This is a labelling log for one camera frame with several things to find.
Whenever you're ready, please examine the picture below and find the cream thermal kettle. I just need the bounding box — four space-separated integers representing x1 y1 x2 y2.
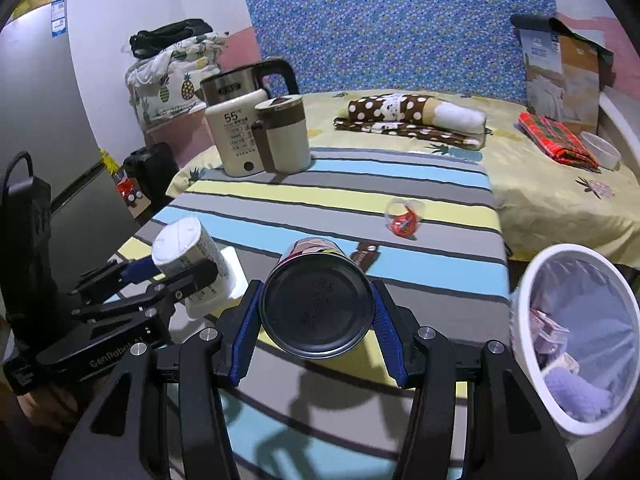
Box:
206 91 271 177

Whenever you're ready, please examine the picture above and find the striped cloth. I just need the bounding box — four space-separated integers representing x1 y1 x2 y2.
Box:
115 147 511 480

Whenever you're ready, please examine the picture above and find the white paper cup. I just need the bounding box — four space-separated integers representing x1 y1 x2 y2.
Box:
151 215 233 321

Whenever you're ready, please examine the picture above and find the person's left hand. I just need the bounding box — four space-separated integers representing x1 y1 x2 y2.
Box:
0 385 76 436

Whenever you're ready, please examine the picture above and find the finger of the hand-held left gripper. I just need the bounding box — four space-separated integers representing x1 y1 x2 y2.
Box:
75 255 162 302
75 260 221 323

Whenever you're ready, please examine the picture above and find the white bowl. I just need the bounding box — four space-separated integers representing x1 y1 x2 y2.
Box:
580 131 623 171

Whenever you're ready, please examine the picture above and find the red clear plastic capsule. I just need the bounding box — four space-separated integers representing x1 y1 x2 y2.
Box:
385 198 426 238

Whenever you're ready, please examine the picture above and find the lavender knitted cloth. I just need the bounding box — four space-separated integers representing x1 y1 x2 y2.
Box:
542 367 613 423

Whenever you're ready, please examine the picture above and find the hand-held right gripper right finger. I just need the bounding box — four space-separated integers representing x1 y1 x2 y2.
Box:
371 280 583 480

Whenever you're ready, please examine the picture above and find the blue patterned headboard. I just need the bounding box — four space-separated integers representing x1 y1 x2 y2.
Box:
245 0 558 106

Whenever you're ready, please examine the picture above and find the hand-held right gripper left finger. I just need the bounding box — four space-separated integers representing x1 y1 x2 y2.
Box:
52 280 264 480

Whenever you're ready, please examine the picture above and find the brown polka dot rolled pillow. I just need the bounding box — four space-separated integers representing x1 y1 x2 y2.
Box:
347 92 488 135

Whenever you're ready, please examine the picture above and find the cream jug with brown band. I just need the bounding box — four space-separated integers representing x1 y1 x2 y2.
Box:
251 95 313 173

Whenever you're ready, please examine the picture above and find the printed cardboard box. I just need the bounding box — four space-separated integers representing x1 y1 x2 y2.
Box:
510 14 615 128

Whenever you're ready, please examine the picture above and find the red plaid folded cloth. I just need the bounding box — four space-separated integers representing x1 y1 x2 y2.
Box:
517 111 601 171

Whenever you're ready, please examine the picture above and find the red printed box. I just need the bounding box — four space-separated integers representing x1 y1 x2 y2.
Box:
114 170 151 211

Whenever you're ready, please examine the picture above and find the pineapple print bag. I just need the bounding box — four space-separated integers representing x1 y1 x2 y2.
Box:
125 32 228 133

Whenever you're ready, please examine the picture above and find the grey refrigerator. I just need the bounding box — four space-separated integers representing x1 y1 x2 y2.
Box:
0 0 146 261

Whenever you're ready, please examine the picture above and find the yellow bedsheet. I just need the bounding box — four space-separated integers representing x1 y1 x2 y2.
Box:
165 91 640 263

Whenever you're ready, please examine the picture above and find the black bag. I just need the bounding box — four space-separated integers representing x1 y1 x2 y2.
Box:
129 19 213 58

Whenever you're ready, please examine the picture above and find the black case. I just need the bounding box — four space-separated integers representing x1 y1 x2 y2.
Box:
122 142 178 221

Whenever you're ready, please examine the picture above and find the steel electric kettle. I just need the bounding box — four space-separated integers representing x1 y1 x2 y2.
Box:
200 58 300 106

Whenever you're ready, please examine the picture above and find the brown polka dot folded blanket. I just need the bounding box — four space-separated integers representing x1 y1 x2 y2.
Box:
334 117 493 150

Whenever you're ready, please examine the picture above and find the white wastebasket with clear liner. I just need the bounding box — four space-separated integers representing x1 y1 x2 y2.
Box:
509 243 640 436

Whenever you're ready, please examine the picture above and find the black cable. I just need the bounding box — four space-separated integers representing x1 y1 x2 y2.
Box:
1 151 35 196

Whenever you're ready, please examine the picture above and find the brown snack wrapper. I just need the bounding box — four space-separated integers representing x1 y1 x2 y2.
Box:
350 242 381 273

